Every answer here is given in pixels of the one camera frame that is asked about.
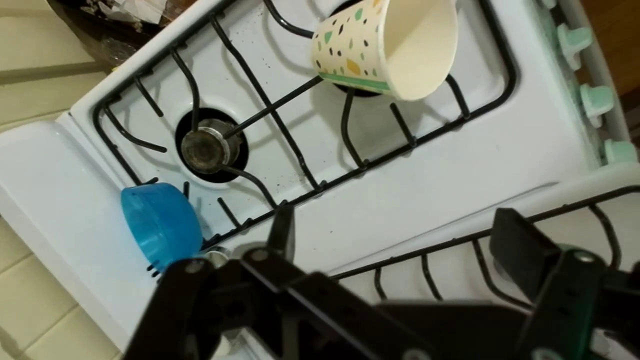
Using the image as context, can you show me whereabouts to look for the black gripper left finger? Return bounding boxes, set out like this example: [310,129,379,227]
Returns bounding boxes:
[124,203,403,360]

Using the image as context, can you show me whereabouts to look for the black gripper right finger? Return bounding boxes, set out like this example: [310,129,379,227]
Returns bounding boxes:
[491,207,640,360]

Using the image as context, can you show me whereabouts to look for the black bag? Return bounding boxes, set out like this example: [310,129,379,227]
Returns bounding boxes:
[48,0,196,67]

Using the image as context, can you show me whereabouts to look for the speckled paper coffee cup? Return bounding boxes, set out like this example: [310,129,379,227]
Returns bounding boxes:
[310,0,461,104]

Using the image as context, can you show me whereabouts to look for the round metal stove burner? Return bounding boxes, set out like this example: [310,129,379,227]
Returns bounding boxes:
[177,113,251,176]

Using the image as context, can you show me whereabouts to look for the pale green stove knob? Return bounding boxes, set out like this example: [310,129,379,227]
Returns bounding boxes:
[556,23,595,68]
[578,84,617,120]
[602,138,640,169]

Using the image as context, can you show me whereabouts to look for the white gas stove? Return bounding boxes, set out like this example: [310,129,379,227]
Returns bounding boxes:
[0,0,640,360]

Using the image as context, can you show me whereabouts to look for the black burner grate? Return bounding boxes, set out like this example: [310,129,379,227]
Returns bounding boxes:
[91,0,521,253]
[331,184,640,313]

